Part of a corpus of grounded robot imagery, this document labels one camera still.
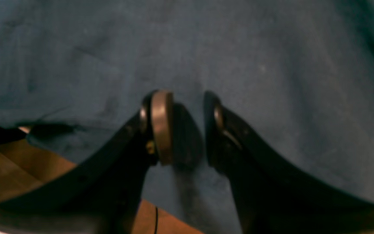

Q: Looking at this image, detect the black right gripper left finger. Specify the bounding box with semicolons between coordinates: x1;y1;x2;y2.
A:
0;90;174;234

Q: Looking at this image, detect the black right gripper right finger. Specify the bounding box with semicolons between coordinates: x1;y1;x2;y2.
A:
204;91;374;234

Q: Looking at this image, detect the dark blue t-shirt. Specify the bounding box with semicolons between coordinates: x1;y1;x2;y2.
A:
0;0;374;234

